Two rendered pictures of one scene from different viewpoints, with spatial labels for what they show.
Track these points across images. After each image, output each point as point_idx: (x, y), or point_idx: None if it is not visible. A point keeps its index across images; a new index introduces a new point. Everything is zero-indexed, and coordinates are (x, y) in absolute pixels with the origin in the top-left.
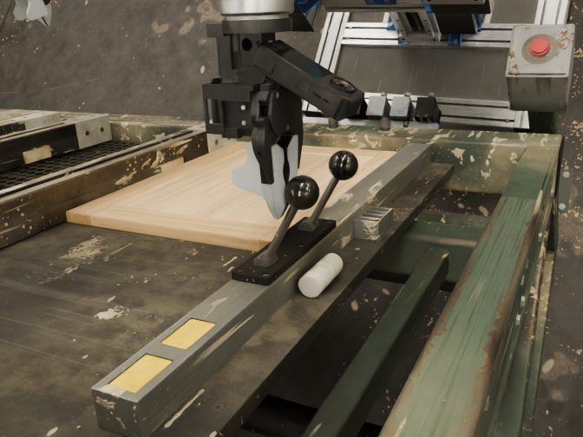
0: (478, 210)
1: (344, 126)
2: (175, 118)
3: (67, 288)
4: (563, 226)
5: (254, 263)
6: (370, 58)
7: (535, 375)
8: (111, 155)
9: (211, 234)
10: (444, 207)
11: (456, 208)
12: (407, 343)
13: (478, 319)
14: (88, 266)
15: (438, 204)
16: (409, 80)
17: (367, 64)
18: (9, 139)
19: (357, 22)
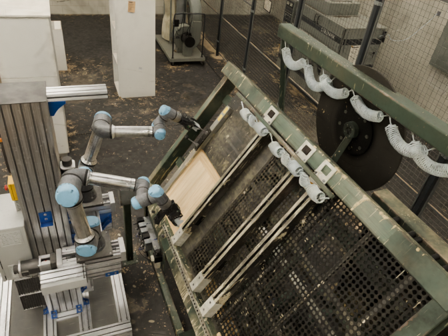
0: (145, 273)
1: (156, 225)
2: (176, 276)
3: (230, 147)
4: (141, 251)
5: (207, 132)
6: (97, 314)
7: None
8: (205, 204)
9: (207, 159)
10: (148, 283)
11: (147, 279)
12: None
13: (199, 112)
14: (226, 155)
15: (147, 285)
16: (105, 295)
17: (101, 314)
18: (219, 249)
19: (79, 327)
